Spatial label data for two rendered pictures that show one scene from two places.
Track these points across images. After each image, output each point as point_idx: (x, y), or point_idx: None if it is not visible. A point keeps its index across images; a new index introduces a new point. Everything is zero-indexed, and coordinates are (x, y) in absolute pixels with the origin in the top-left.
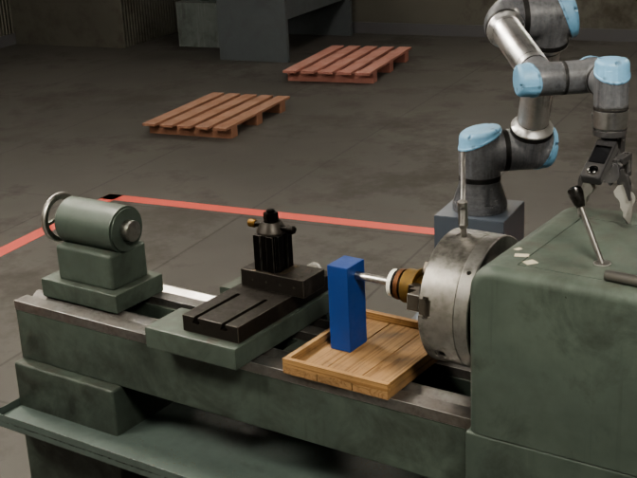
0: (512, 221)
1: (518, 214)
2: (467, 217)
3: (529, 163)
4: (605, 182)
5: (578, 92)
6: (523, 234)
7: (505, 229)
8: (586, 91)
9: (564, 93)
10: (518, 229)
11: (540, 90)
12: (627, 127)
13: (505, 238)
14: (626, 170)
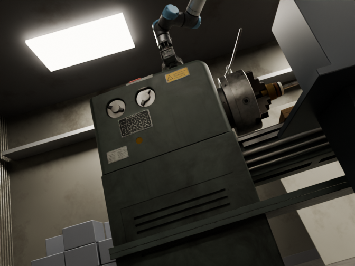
0: (278, 18)
1: (283, 3)
2: (227, 72)
3: None
4: (171, 65)
5: (175, 26)
6: (298, 9)
7: (274, 31)
8: (173, 25)
9: (181, 26)
10: (288, 15)
11: (188, 28)
12: (158, 47)
13: (217, 81)
14: (163, 57)
